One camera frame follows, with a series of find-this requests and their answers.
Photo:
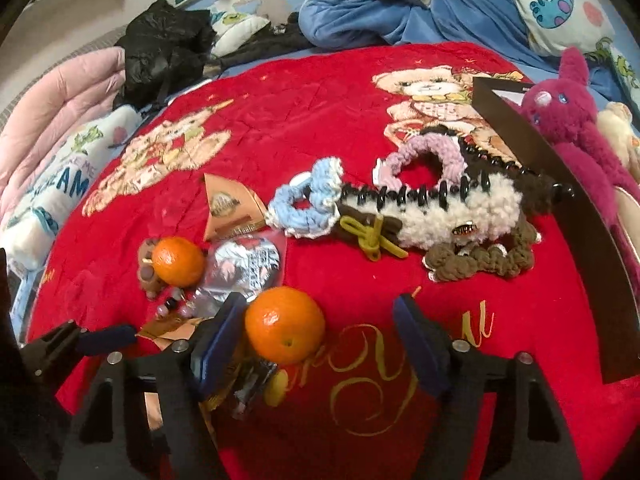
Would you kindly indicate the brown paw plush clip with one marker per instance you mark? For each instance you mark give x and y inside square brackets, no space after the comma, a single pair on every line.
[146,272]

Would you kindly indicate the small badge in clear packet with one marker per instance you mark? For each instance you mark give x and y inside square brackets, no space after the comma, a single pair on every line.
[250,385]

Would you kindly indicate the small cartoon print pillow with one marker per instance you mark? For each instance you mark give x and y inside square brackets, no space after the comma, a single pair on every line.
[235,25]

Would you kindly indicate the white cartoon lettered pillow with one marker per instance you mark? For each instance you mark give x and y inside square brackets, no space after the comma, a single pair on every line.
[60,180]

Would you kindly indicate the red printed blanket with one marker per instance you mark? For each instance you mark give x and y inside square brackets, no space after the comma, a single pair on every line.
[325,125]

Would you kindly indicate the magenta plush toy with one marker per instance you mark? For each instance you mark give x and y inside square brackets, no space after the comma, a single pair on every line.
[575,110]

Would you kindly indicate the dark cloth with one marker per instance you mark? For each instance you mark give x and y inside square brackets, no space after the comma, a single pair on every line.
[270,42]

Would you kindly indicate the blue fleece blanket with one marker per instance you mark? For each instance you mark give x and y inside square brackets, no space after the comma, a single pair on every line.
[375,5]

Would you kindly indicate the large badge in clear packet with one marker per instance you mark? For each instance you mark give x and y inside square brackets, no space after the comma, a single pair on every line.
[245,262]

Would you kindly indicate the white fluffy pouch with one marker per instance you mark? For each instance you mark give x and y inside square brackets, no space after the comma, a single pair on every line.
[450,217]

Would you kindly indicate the black jacket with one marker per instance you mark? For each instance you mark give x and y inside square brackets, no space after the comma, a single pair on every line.
[160,45]

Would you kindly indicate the brown scrunchie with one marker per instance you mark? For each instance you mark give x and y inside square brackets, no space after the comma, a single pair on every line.
[480,259]

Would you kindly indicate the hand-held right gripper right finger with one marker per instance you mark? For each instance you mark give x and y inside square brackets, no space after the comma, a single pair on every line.
[415,347]

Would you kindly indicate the dark brown cardboard box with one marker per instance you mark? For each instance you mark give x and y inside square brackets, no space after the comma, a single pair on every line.
[550,170]

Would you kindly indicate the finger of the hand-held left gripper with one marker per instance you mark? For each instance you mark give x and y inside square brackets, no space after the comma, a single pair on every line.
[105,339]

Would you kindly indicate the small orange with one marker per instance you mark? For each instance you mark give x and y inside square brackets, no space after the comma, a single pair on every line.
[177,261]

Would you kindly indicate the beige plush toy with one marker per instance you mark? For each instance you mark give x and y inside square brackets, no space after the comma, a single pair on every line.
[620,130]

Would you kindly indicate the brown triangular snack packet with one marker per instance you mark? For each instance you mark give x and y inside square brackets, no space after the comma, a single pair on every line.
[227,212]
[165,331]

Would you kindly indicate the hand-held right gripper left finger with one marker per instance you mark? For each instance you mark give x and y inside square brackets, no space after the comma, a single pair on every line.
[225,345]

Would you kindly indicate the pink scrunchie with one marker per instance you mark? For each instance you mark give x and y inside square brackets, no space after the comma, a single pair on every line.
[425,157]

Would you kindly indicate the large orange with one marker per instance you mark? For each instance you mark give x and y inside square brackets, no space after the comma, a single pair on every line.
[282,325]

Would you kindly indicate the blue scrunchie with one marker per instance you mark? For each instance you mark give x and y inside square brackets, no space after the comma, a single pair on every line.
[305,200]

